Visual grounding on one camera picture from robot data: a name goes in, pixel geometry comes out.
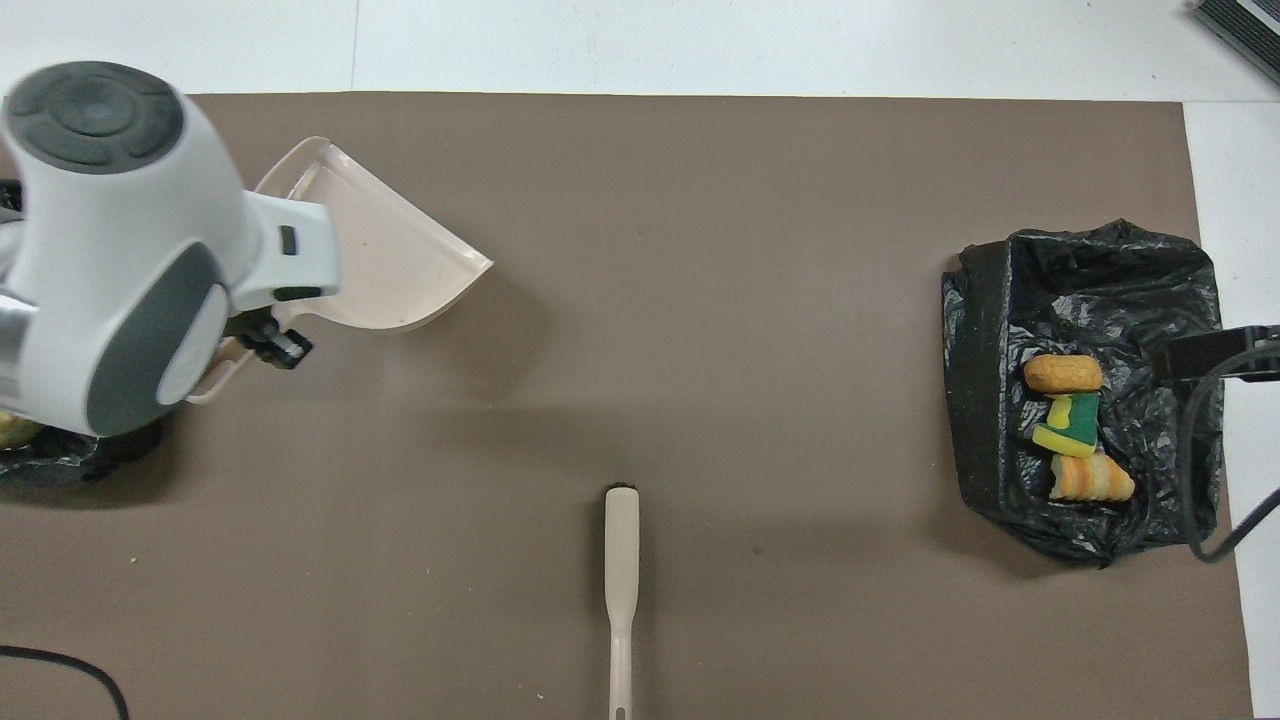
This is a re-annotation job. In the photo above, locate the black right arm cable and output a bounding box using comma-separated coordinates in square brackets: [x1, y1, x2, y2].
[1178, 350, 1280, 564]

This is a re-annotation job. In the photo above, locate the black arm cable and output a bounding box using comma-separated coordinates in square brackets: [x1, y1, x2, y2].
[1178, 350, 1280, 564]
[0, 645, 131, 720]

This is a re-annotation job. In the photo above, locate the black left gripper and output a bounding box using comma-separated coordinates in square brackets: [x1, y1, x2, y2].
[228, 308, 314, 371]

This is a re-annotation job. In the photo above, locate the yellow sponge with green pad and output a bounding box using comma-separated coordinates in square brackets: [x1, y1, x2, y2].
[1018, 392, 1101, 459]

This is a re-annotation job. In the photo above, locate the boxy black bag lined bin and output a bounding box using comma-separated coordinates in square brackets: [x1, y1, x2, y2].
[940, 218, 1227, 569]

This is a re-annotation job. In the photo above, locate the brown bread roll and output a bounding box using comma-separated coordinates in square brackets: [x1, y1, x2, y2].
[1022, 354, 1104, 395]

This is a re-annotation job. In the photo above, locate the dark ribbed device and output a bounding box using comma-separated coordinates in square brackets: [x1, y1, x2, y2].
[1190, 0, 1280, 89]

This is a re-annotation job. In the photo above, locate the beige plastic dustpan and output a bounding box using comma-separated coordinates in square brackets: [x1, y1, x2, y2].
[185, 136, 495, 406]

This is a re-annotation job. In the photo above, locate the orange striped croissant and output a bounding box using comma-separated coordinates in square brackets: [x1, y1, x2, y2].
[1048, 452, 1137, 503]

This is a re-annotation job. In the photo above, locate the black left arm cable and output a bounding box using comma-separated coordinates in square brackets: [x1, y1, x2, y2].
[0, 645, 131, 720]

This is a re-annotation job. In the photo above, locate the crumpled black bag lined bin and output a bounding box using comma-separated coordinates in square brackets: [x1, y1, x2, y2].
[0, 178, 166, 488]

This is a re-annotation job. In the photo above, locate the brown table mat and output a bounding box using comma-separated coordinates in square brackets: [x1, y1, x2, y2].
[0, 92, 1256, 720]

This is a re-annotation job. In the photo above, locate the beige hand brush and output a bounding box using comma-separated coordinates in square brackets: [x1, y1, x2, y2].
[603, 484, 641, 720]

